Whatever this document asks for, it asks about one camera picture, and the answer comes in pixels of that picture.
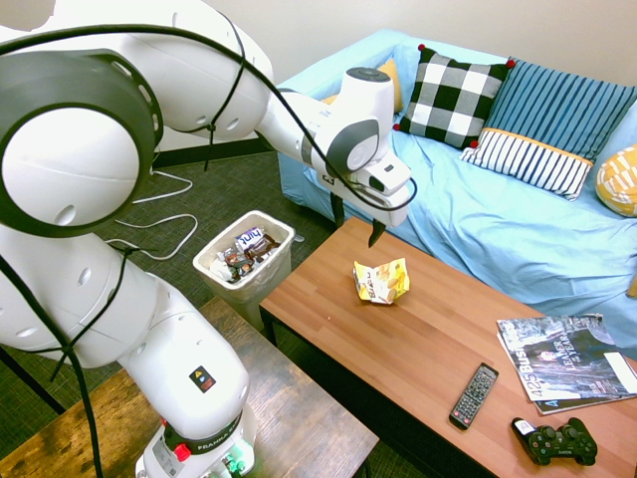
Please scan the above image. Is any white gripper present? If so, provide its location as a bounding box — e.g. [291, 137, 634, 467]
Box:
[318, 171, 414, 249]

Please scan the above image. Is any yellow chip bag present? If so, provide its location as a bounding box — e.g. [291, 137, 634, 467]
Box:
[351, 257, 412, 305]

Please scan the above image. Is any white plastic trash bin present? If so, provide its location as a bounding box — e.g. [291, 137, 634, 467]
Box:
[192, 209, 298, 333]

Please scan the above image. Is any brown candy wrapper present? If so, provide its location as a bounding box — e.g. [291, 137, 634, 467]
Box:
[246, 233, 283, 264]

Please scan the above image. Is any hint water bottle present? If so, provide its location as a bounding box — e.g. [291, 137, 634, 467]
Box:
[233, 226, 265, 254]

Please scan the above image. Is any orange snack wrapper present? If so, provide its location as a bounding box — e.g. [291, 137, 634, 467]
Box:
[222, 251, 256, 280]

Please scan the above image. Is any wooden coffee table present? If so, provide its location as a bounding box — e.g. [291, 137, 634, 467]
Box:
[259, 216, 637, 478]

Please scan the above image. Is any light blue covered sofa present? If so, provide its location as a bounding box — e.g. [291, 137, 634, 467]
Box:
[277, 28, 637, 360]

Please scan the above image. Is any white crumpled tissue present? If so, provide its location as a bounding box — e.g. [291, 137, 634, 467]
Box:
[208, 258, 233, 284]

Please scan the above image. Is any black white checked pillow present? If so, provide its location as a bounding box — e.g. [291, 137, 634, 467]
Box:
[392, 43, 517, 150]

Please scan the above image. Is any rustic dark wood table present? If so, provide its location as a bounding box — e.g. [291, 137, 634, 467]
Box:
[0, 296, 380, 478]

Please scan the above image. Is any black remote control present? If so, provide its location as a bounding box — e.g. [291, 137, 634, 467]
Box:
[449, 361, 501, 431]

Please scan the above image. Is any blue striped pillow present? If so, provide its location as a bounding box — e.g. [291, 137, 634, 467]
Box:
[459, 58, 637, 202]

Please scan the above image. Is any business magazine with dark cover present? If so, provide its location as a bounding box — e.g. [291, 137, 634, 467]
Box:
[496, 313, 637, 402]

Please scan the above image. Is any yellow white patterned bolster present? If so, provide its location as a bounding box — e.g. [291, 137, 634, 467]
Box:
[595, 143, 637, 218]

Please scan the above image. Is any magazine under business magazine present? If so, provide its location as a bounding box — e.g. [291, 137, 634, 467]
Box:
[532, 390, 637, 417]

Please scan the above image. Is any black game controller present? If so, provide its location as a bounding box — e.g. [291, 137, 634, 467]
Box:
[511, 416, 599, 467]

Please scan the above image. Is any white floor cable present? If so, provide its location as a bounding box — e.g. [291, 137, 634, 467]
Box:
[104, 212, 199, 263]
[131, 168, 194, 206]

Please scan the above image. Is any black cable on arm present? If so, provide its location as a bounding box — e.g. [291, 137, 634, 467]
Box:
[0, 23, 418, 478]

